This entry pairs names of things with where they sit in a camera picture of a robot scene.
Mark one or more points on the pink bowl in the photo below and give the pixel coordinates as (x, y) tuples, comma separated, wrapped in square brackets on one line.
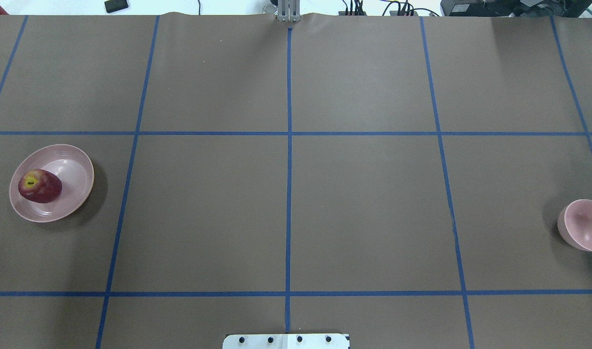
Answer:
[(575, 224)]

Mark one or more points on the pink plate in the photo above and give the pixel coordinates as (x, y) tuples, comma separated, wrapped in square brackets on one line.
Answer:
[(71, 165)]

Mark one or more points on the red apple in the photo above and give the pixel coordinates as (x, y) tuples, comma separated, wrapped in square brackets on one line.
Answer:
[(40, 186)]

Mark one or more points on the orange black usb hub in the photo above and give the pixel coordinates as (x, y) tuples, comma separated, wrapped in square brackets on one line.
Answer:
[(352, 12)]

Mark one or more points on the small black device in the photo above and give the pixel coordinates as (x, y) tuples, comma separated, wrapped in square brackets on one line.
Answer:
[(113, 6)]

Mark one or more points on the aluminium frame post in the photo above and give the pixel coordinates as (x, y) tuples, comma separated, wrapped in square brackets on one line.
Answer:
[(288, 10)]

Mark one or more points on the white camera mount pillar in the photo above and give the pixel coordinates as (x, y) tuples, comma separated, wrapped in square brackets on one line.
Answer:
[(288, 341)]

